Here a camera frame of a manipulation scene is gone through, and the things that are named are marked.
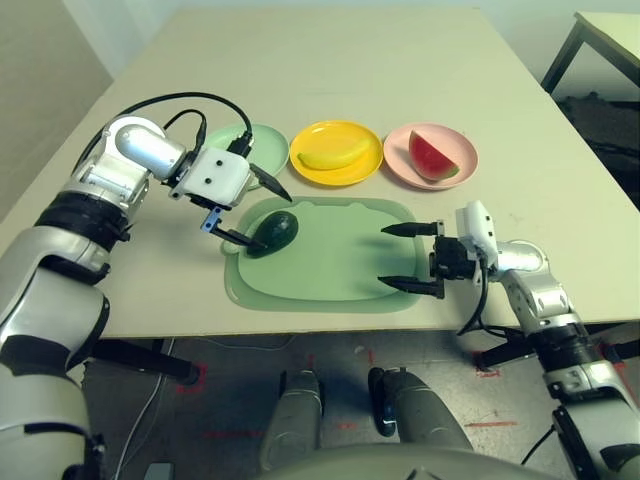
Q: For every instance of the grey robot right leg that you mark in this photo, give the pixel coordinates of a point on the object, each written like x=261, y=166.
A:
x=425, y=410

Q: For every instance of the mint green plate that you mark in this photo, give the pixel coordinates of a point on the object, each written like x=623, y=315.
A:
x=270, y=150

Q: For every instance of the yellow banana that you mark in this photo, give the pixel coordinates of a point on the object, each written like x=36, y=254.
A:
x=340, y=156

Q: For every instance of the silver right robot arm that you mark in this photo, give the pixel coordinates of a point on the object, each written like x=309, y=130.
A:
x=530, y=295

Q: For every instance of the side table with black legs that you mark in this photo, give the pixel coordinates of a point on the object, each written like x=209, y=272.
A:
x=615, y=35

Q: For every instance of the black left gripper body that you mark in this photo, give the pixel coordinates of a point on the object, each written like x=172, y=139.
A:
x=212, y=202

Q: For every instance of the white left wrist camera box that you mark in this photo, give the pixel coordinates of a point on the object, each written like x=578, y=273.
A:
x=215, y=175

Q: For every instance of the grey robot left leg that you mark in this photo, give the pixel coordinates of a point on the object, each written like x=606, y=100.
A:
x=295, y=420

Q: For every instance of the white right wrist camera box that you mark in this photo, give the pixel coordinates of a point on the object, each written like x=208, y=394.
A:
x=477, y=230

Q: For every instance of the red watermelon slice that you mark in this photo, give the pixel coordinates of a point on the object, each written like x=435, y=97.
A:
x=430, y=157

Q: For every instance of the black table foot bar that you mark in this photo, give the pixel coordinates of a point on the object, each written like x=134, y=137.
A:
x=492, y=357
x=150, y=361
x=620, y=336

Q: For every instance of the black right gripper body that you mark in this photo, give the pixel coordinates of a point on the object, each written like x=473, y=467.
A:
x=452, y=260

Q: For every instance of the dark green avocado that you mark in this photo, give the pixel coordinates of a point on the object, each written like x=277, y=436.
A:
x=277, y=232

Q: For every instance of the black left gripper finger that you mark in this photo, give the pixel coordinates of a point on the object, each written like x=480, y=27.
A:
x=235, y=236
x=270, y=184

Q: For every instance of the green cutting board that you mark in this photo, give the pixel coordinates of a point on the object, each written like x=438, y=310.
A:
x=325, y=270

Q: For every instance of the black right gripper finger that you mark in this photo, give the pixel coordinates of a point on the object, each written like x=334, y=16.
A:
x=415, y=286
x=415, y=229

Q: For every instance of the grey robot leg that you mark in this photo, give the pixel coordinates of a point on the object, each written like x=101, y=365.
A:
x=295, y=420
x=425, y=410

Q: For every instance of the pink plate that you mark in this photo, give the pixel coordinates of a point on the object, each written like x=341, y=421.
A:
x=465, y=150

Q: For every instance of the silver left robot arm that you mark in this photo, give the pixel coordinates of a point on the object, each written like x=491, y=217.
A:
x=60, y=280

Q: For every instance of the yellow plate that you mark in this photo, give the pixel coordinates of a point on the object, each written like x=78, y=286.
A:
x=335, y=129

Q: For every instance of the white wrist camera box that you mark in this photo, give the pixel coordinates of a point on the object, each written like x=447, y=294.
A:
x=215, y=175
x=477, y=230

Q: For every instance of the grey floor box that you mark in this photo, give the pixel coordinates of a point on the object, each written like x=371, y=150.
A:
x=160, y=472

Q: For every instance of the grey robot torso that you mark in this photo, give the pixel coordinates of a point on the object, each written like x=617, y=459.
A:
x=375, y=465

